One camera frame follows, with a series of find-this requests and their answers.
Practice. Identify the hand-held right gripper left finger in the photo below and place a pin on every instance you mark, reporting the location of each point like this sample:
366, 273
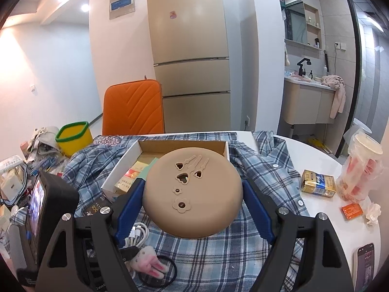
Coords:
129, 210

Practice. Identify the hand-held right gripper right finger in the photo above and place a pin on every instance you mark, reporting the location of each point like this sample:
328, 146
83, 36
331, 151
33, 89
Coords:
256, 213

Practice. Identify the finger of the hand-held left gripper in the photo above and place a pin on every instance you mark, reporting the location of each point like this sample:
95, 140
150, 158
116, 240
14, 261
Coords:
130, 252

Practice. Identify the pink white bunny plush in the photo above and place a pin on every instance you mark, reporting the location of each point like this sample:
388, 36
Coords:
149, 261

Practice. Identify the cream small box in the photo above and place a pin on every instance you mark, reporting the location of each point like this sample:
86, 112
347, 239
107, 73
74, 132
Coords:
124, 185

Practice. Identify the yellow white small box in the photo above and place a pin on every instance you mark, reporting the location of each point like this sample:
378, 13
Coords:
140, 167

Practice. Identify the cardboard box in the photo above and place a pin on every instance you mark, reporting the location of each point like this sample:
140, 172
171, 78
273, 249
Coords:
127, 164

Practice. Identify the green pouch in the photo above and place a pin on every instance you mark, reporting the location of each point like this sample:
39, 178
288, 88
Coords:
150, 168

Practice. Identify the beige round case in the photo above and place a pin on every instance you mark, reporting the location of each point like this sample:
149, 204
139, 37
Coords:
194, 200

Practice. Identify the gold blue foil packet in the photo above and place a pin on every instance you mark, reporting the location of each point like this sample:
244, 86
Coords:
319, 184

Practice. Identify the black packet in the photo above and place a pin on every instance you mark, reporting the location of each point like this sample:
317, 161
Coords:
95, 209

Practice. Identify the yellow bin with green rim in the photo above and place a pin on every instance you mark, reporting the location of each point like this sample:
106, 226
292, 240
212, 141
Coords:
74, 143

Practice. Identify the white power strip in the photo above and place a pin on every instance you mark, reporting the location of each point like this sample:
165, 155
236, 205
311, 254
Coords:
12, 162

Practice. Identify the grey cloth bag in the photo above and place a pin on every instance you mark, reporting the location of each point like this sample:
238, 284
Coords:
44, 140

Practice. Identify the blue plaid shirt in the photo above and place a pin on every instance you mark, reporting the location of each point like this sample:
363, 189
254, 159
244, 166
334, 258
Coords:
212, 258

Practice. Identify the floral patterned cloth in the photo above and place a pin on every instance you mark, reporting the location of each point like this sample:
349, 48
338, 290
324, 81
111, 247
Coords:
108, 140

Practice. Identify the orange sachet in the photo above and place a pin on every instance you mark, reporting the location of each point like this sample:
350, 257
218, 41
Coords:
352, 211

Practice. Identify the orange chair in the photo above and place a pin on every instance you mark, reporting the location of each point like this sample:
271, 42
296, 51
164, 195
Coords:
133, 109

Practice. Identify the crumpled white tissue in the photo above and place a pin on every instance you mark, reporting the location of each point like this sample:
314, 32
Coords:
372, 214

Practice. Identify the plastic cup in bag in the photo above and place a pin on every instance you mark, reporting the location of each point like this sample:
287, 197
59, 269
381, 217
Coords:
361, 164

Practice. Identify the black smartphone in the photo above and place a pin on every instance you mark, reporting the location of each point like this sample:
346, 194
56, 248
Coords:
364, 264

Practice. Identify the beige vanity cabinet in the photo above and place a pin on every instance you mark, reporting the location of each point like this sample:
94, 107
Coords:
307, 103

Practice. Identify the pink towel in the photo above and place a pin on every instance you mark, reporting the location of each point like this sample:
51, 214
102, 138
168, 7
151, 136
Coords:
337, 94

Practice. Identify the black faucet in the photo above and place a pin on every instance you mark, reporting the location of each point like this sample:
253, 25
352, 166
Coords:
301, 67

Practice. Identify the beige refrigerator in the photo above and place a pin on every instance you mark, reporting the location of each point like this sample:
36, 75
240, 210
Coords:
188, 51

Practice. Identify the black framed glass door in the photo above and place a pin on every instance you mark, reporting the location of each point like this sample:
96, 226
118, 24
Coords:
358, 67

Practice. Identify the bathroom mirror cabinet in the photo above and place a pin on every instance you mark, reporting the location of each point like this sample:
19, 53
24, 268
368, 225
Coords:
296, 21

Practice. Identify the pink fridge sticker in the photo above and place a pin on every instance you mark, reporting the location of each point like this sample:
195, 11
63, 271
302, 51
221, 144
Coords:
173, 14

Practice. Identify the dark hanging garment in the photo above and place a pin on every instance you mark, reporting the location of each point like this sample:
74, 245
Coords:
283, 3

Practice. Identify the white wall outlet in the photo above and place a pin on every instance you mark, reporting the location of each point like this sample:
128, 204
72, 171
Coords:
340, 46

